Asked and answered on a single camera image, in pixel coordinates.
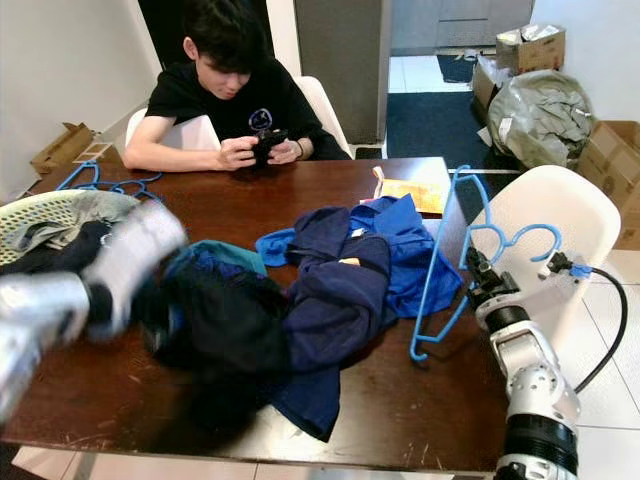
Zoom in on open brown cardboard box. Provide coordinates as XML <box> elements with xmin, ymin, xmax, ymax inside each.
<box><xmin>472</xmin><ymin>55</ymin><xmax>508</xmax><ymax>113</ymax></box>

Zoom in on pale green laundry basket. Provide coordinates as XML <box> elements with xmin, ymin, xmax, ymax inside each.
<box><xmin>0</xmin><ymin>190</ymin><xmax>81</xmax><ymax>266</ymax></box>

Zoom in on royal blue shirt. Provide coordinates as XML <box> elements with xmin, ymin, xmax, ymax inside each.
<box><xmin>255</xmin><ymin>195</ymin><xmax>466</xmax><ymax>321</ymax></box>

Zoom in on person in black t-shirt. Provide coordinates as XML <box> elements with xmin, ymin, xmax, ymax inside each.
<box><xmin>123</xmin><ymin>0</ymin><xmax>351</xmax><ymax>173</ymax></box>

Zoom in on black garment with ring logo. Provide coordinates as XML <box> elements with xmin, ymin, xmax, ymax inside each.
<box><xmin>10</xmin><ymin>222</ymin><xmax>121</xmax><ymax>276</ymax></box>

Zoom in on black smartphone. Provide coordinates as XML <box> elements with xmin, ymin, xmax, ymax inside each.
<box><xmin>250</xmin><ymin>128</ymin><xmax>291</xmax><ymax>171</ymax></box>

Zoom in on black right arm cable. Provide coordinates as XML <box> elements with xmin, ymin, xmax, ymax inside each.
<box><xmin>588</xmin><ymin>265</ymin><xmax>629</xmax><ymax>393</ymax></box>

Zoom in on black shirt with white band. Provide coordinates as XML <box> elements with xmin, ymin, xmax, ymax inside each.
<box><xmin>140</xmin><ymin>265</ymin><xmax>296</xmax><ymax>421</ymax></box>

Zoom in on olive green stuffed bag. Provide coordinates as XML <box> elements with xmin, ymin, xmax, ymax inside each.
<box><xmin>487</xmin><ymin>70</ymin><xmax>596</xmax><ymax>169</ymax></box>

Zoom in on grey crumpled garment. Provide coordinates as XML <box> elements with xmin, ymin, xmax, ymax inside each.
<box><xmin>10</xmin><ymin>190</ymin><xmax>143</xmax><ymax>253</ymax></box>

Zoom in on grey kitchen cabinets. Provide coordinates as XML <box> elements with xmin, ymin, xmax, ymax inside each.
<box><xmin>390</xmin><ymin>0</ymin><xmax>536</xmax><ymax>56</ymax></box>

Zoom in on person's left hand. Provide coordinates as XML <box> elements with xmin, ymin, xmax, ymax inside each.
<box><xmin>268</xmin><ymin>135</ymin><xmax>308</xmax><ymax>165</ymax></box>

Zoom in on dark navy floor rug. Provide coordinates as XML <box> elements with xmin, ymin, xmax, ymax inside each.
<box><xmin>385</xmin><ymin>92</ymin><xmax>496</xmax><ymax>166</ymax></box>

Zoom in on tall grey refrigerator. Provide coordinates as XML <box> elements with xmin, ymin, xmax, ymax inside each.
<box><xmin>295</xmin><ymin>0</ymin><xmax>391</xmax><ymax>146</ymax></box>

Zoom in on person's right hand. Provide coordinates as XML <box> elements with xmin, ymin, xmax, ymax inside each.
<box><xmin>217</xmin><ymin>135</ymin><xmax>261</xmax><ymax>172</ymax></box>

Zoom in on cardboard box with silver liner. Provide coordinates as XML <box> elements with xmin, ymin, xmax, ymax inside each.
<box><xmin>495</xmin><ymin>24</ymin><xmax>566</xmax><ymax>73</ymax></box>

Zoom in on large brown cardboard box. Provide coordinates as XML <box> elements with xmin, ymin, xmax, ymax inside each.
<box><xmin>575</xmin><ymin>120</ymin><xmax>640</xmax><ymax>251</ymax></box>

